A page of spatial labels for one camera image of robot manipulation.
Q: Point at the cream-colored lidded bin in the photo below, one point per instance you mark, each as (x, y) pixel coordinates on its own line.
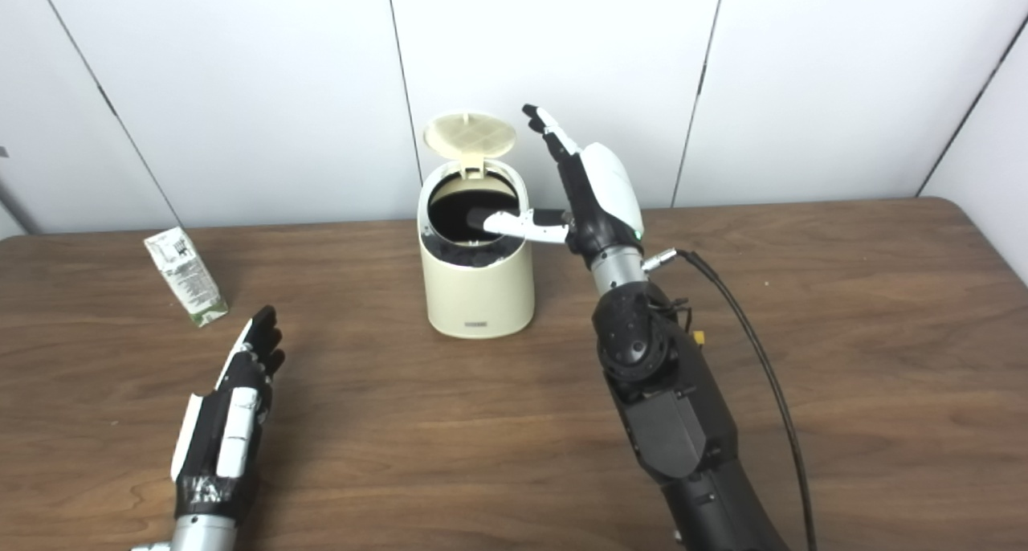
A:
(478, 290)

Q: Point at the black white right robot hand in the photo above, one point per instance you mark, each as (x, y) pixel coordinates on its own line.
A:
(610, 189)

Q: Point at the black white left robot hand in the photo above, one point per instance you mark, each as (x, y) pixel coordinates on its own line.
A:
(237, 430)

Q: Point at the white green milk carton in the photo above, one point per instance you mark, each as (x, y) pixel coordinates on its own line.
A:
(189, 282)

